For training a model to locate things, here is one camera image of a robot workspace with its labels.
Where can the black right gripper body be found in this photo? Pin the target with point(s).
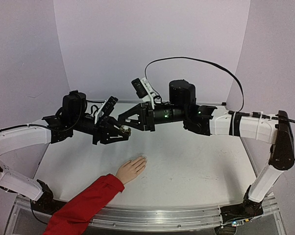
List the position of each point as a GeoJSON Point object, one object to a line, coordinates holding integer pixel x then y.
{"type": "Point", "coordinates": [149, 117]}

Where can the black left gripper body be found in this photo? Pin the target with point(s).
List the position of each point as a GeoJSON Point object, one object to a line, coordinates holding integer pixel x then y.
{"type": "Point", "coordinates": [98, 130]}

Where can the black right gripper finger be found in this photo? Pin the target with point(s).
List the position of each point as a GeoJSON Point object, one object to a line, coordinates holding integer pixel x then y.
{"type": "Point", "coordinates": [132, 123]}
{"type": "Point", "coordinates": [134, 114]}

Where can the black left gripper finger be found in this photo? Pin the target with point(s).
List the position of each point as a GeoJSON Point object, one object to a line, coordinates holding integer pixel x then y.
{"type": "Point", "coordinates": [108, 138]}
{"type": "Point", "coordinates": [111, 123]}

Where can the yellow nail polish bottle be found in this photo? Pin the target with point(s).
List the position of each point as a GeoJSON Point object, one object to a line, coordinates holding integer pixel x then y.
{"type": "Point", "coordinates": [126, 130]}

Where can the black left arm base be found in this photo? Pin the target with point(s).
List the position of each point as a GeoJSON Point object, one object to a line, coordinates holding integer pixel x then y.
{"type": "Point", "coordinates": [46, 202]}

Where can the red sleeved forearm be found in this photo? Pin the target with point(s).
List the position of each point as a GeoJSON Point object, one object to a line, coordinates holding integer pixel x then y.
{"type": "Point", "coordinates": [74, 217]}

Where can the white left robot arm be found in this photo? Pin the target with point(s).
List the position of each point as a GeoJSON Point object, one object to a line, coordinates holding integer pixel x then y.
{"type": "Point", "coordinates": [71, 116]}

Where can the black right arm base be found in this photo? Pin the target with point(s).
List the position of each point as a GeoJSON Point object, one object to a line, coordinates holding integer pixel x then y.
{"type": "Point", "coordinates": [246, 210]}

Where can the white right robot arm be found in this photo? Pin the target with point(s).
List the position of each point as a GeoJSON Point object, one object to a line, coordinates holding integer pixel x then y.
{"type": "Point", "coordinates": [208, 120]}

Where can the mannequin hand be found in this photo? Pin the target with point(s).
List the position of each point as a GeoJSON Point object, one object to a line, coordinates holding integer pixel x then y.
{"type": "Point", "coordinates": [131, 169]}

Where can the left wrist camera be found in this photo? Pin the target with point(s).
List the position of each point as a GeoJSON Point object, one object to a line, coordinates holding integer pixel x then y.
{"type": "Point", "coordinates": [105, 109]}

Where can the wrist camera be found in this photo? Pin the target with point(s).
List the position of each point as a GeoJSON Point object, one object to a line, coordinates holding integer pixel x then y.
{"type": "Point", "coordinates": [105, 109]}
{"type": "Point", "coordinates": [145, 91]}

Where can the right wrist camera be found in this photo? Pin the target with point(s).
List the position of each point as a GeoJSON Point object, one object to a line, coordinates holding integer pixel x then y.
{"type": "Point", "coordinates": [145, 91]}

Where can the aluminium table edge rail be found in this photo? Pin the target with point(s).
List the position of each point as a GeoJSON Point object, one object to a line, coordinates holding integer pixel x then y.
{"type": "Point", "coordinates": [192, 220]}

